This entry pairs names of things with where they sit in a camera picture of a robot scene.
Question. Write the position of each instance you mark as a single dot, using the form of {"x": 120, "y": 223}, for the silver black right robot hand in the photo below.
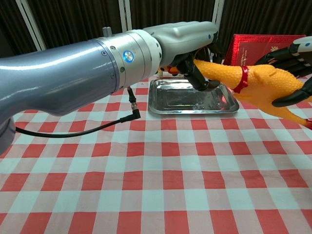
{"x": 287, "y": 58}

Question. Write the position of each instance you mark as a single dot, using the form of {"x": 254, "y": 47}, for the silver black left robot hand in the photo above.
{"x": 185, "y": 36}

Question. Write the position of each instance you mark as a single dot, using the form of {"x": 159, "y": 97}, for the orange rubber chicken toy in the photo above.
{"x": 263, "y": 83}

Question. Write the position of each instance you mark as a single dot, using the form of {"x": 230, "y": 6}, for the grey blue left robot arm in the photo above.
{"x": 61, "y": 73}

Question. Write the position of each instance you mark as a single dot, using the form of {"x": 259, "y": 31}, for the stainless steel rectangular tray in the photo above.
{"x": 175, "y": 102}

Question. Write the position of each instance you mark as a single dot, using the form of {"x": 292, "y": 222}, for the red certificate folder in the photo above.
{"x": 253, "y": 48}

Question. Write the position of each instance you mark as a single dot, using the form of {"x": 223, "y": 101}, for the red white checkered tablecloth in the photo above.
{"x": 156, "y": 182}

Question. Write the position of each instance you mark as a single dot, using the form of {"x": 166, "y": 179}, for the white partition frame post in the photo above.
{"x": 125, "y": 14}
{"x": 217, "y": 12}
{"x": 31, "y": 24}

